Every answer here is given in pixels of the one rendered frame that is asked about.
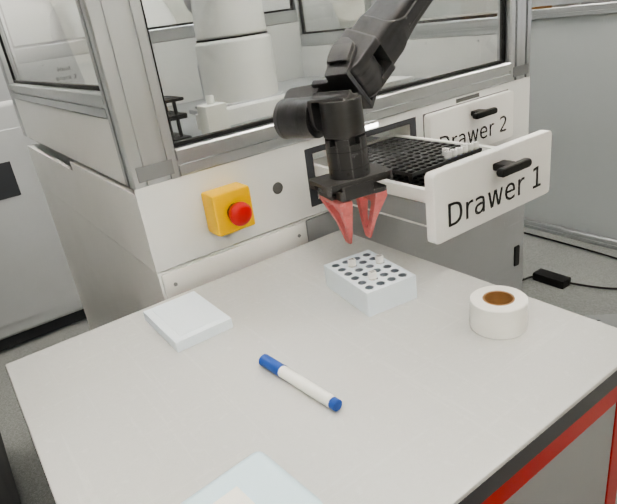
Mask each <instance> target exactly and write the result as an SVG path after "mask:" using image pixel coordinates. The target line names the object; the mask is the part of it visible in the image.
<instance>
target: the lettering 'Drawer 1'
mask: <svg viewBox="0 0 617 504"><path fill-rule="evenodd" d="M538 167H539V166H537V167H535V168H534V169H533V172H534V171H535V170H536V185H535V186H533V189H534V188H536V187H538V186H540V185H541V183H539V184H538ZM524 178H525V177H523V178H521V180H520V179H519V180H518V196H519V195H520V183H521V181H522V180H524ZM510 185H512V186H513V189H511V190H509V191H507V190H508V187H509V186H510ZM502 189H503V187H501V190H500V195H499V199H498V193H497V189H496V190H494V195H493V201H492V200H491V194H490V192H489V193H488V196H489V201H490V206H491V208H492V207H493V206H494V200H495V194H496V199H497V204H498V205H499V204H500V201H501V195H502ZM514 190H515V184H514V183H512V182H511V183H509V184H508V185H507V187H506V190H505V197H506V199H507V200H511V199H512V198H514V197H515V194H514V195H513V196H512V197H508V196H507V193H509V192H511V191H514ZM480 198H482V200H483V201H482V202H480V203H478V204H477V205H476V207H475V213H476V214H480V213H481V212H482V211H483V212H484V211H485V198H484V196H479V197H477V198H476V201H477V200H478V199H480ZM471 202H473V199H472V200H470V201H469V203H468V202H466V219H468V218H469V216H468V208H469V204H470V203H471ZM455 204H458V205H459V208H460V215H459V218H458V220H457V221H456V222H454V223H452V224H451V206H452V205H455ZM481 204H483V207H482V209H481V211H479V212H478V211H477V208H478V206H479V205H481ZM448 217H449V227H451V226H453V225H455V224H457V223H458V222H459V221H460V219H461V217H462V204H461V203H460V202H458V201H456V202H453V203H450V204H448Z"/></svg>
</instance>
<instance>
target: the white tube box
mask: <svg viewBox="0 0 617 504"><path fill-rule="evenodd" d="M376 255H378V254H376V253H374V252H372V251H370V250H366V251H363V252H360V253H357V254H354V255H351V256H348V257H346V258H343V259H340V260H337V261H334V262H331V263H328V264H325V265H324V270H325V278H326V285H327V287H329V288H330V289H331V290H333V291H334V292H335V293H337V294H338V295H339V296H341V297H342V298H344V299H345V300H346V301H348V302H349V303H350V304H352V305H353V306H355V307H356V308H357V309H359V310H360V311H361V312H363V313H364V314H365V315H367V316H368V317H371V316H374V315H376V314H379V313H381V312H384V311H386V310H389V309H391V308H394V307H396V306H399V305H401V304H404V303H406V302H409V301H411V300H414V299H416V298H417V286H416V275H415V274H413V273H411V272H409V271H407V270H405V269H404V268H402V267H400V266H398V265H396V264H394V263H392V262H391V261H389V260H387V259H385V258H383V259H384V262H383V264H376V261H375V256H376ZM349 258H355V259H356V267H354V268H350V267H348V259H349ZM370 270H375V271H376V273H377V280H374V281H371V280H369V279H368V271H370Z"/></svg>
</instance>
